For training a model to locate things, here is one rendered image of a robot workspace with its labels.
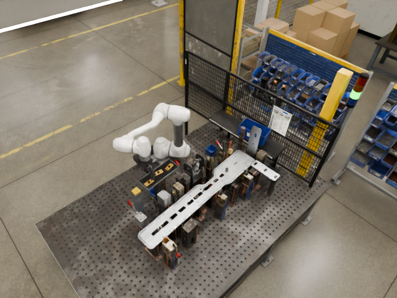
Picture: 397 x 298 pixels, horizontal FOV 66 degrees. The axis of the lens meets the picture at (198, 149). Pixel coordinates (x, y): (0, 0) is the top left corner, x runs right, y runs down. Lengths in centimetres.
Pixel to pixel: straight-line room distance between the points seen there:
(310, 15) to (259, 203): 420
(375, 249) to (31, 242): 395
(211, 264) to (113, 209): 109
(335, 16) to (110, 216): 537
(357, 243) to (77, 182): 358
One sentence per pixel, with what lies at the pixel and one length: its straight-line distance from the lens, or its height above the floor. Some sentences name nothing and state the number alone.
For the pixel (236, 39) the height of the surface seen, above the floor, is 135.
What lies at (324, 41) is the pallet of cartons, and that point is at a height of 71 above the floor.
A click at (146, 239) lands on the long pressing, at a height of 100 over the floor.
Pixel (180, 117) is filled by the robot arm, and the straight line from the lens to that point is 272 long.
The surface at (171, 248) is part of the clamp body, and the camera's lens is 247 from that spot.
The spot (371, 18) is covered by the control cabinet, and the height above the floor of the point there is 42.
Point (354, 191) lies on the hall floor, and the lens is 465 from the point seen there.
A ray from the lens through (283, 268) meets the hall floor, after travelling 370.
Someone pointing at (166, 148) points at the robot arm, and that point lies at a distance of 322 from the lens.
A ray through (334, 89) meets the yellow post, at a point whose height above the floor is 185.
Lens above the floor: 327
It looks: 46 degrees down
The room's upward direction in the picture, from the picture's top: 3 degrees clockwise
